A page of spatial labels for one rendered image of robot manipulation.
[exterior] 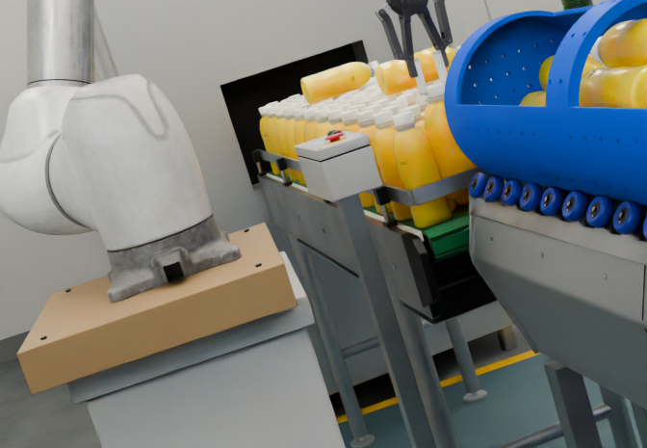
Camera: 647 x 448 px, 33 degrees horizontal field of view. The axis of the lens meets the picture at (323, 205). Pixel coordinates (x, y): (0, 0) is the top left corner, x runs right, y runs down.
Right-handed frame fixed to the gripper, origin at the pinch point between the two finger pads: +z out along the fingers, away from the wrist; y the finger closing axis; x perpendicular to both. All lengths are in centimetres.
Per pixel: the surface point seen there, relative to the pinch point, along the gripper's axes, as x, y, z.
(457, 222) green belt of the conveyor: -5.2, -4.5, 26.8
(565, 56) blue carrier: -60, -2, -2
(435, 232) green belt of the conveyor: -5.8, -9.3, 27.2
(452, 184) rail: -4.4, -3.3, 20.0
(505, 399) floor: 125, 36, 116
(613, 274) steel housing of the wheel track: -61, -3, 28
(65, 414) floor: 290, -109, 117
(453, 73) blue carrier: -20.3, -2.8, -0.5
